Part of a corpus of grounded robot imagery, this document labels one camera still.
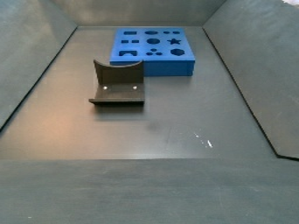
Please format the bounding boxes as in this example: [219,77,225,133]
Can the black curved holder stand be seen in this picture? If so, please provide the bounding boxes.
[88,60,145,105]

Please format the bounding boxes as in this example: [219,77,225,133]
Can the blue shape sorter block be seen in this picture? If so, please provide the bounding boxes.
[109,27,195,76]

